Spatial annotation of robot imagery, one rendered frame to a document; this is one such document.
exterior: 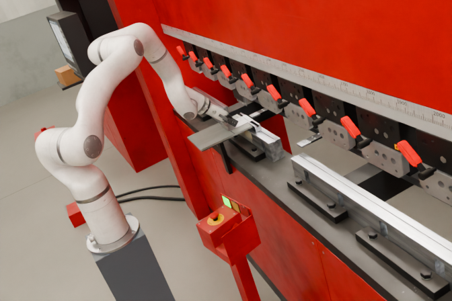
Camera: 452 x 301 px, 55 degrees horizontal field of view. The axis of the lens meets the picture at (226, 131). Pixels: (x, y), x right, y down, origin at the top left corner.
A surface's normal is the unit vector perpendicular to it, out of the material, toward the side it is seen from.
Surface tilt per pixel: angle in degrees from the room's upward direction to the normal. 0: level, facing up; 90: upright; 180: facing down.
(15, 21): 90
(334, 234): 0
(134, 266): 90
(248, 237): 90
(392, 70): 90
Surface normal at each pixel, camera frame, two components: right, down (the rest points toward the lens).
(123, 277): 0.47, 0.27
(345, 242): -0.27, -0.86
